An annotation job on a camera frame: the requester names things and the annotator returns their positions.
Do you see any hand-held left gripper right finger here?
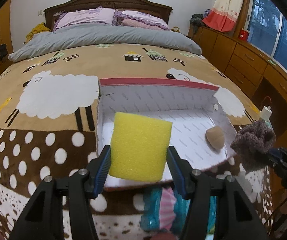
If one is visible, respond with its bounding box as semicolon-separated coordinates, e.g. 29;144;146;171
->
167;145;269;240

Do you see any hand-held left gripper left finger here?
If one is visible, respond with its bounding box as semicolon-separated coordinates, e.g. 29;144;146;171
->
8;144;112;240

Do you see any brown knitted sock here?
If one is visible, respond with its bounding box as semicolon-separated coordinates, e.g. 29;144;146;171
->
231;119;276;172

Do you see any yellow sponge block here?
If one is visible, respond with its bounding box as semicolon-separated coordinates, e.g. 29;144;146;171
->
108;112;172;182

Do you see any white cardboard box red rim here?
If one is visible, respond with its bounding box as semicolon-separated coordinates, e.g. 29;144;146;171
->
96;78;237;193

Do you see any teal package pink striped cloth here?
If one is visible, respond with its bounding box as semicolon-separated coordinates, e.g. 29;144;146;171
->
140;186;216;235

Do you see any white charger plug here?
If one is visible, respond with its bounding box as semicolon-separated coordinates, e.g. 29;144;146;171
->
260;106;272;120

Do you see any beige makeup sponge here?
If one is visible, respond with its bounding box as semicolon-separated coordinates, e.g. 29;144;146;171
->
205;126;226;151

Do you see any long wooden drawer cabinet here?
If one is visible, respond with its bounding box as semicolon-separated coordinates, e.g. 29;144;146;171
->
188;26;287;130

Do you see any brown sheep printed blanket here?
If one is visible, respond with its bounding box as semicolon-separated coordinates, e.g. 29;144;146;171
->
0;42;274;240

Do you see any window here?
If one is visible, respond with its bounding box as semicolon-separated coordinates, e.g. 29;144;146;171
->
249;0;287;78

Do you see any grey duvet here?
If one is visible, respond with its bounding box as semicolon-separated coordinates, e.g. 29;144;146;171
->
8;26;203;62

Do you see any pile of dark clothes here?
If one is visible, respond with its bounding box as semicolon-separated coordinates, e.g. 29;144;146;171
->
190;9;210;34

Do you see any plain pink pillow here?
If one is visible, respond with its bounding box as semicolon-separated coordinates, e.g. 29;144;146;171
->
53;8;115;32

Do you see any yellow knitted cloth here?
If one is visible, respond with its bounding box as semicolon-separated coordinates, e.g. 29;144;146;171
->
25;23;52;44

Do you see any pink pillow purple lace trim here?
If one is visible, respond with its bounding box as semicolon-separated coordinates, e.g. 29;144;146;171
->
113;10;170;31

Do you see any cream curtain red hem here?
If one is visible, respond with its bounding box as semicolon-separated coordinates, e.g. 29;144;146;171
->
202;0;245;32

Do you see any dark wooden headboard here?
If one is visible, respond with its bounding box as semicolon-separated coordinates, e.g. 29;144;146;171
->
44;0;173;29

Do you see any red cable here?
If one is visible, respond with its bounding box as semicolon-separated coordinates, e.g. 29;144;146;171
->
261;96;272;110

